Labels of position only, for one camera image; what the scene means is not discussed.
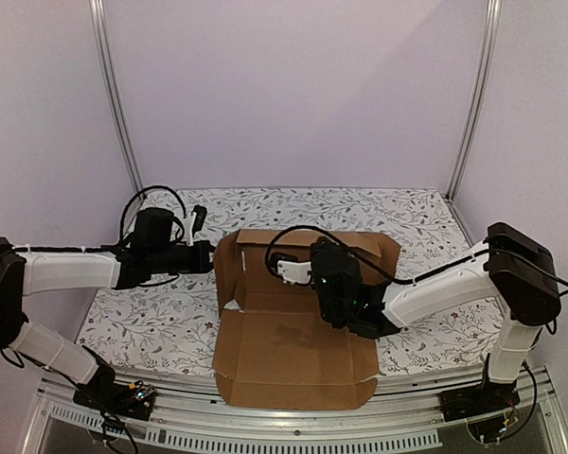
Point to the right aluminium frame post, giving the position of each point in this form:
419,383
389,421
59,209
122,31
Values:
480,85

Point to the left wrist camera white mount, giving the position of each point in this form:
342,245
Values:
190,225

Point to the brown cardboard box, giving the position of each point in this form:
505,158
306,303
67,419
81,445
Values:
273,350

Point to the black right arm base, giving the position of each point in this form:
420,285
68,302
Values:
485,397

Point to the aluminium frame post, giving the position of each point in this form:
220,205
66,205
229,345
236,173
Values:
107,68
480,85

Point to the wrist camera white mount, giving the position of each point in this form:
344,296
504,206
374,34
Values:
190,225
290,269

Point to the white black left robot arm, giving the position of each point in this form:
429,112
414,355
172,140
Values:
160,244

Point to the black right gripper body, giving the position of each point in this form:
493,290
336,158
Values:
322,282

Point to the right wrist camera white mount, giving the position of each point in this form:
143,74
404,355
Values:
290,269

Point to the left aluminium frame post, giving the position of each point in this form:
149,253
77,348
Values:
107,68

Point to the floral patterned table mat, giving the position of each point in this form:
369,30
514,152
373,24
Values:
172,328

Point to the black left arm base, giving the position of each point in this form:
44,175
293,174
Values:
134,400

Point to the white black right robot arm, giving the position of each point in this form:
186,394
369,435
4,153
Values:
507,265

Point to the aluminium front rail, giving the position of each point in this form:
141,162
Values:
403,416

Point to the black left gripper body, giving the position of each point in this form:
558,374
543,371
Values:
164,262

